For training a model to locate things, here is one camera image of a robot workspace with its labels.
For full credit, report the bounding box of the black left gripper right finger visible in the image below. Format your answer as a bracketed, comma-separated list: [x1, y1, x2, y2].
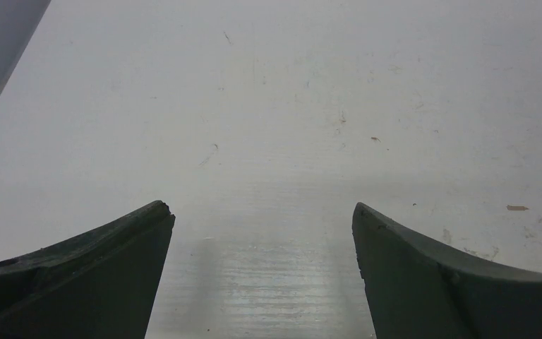
[352, 203, 542, 338]

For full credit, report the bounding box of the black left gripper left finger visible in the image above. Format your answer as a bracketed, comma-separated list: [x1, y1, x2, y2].
[0, 201, 175, 338]

